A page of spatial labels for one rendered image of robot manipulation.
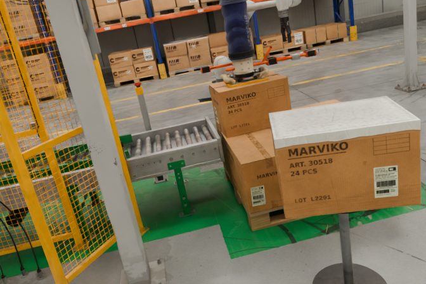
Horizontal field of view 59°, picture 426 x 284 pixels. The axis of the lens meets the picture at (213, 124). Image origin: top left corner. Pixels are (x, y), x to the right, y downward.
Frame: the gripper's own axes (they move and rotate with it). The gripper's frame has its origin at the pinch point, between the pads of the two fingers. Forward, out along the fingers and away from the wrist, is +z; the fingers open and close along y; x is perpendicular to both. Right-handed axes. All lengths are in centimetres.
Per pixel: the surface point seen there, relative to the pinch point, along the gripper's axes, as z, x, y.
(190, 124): 63, -95, -29
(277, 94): 39.5, -19.7, 19.6
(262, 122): 61, -37, 21
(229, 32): -17, -50, 7
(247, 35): -11.6, -35.7, 9.9
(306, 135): 20, -53, 173
